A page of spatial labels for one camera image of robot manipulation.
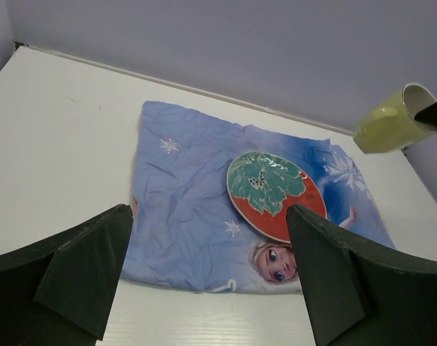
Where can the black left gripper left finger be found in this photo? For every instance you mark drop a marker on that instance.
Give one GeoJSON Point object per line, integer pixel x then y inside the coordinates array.
{"type": "Point", "coordinates": [60, 290]}

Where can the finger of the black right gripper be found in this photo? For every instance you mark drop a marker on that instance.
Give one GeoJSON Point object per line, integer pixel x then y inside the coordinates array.
{"type": "Point", "coordinates": [435, 111]}

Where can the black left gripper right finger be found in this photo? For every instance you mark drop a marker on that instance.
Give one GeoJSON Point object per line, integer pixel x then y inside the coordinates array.
{"type": "Point", "coordinates": [359, 292]}

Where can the pale yellow mug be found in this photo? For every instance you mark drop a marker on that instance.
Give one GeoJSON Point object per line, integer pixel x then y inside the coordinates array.
{"type": "Point", "coordinates": [392, 125]}

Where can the blue princess print cloth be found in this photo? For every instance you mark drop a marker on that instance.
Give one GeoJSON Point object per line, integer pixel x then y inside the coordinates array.
{"type": "Point", "coordinates": [186, 232]}

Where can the red and teal plate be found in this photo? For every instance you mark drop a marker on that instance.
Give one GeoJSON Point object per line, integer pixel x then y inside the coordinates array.
{"type": "Point", "coordinates": [263, 186]}

